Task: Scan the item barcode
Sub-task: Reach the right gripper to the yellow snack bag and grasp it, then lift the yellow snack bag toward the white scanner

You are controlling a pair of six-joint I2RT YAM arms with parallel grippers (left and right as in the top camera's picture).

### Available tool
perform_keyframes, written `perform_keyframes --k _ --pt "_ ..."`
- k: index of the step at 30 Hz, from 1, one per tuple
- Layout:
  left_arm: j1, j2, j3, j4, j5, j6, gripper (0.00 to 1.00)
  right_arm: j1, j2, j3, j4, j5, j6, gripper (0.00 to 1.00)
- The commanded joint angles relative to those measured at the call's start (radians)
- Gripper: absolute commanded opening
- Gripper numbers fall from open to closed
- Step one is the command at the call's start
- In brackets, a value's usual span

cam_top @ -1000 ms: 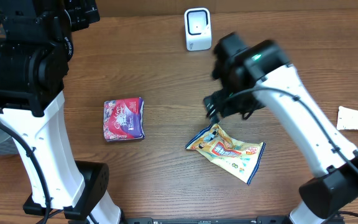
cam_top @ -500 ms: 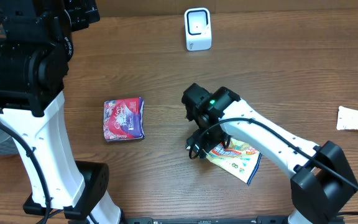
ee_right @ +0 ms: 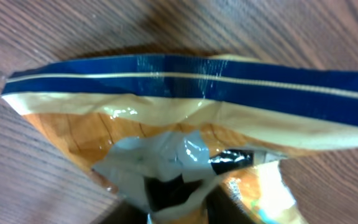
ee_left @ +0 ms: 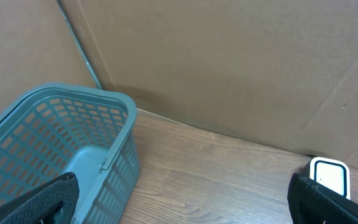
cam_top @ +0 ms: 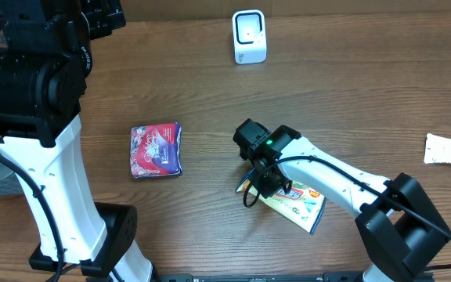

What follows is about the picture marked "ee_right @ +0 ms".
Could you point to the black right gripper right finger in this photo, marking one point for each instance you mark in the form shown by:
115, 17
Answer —
222, 210

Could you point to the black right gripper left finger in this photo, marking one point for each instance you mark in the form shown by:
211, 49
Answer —
123, 213

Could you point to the cream snack bag blue edges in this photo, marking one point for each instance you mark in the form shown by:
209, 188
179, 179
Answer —
163, 131

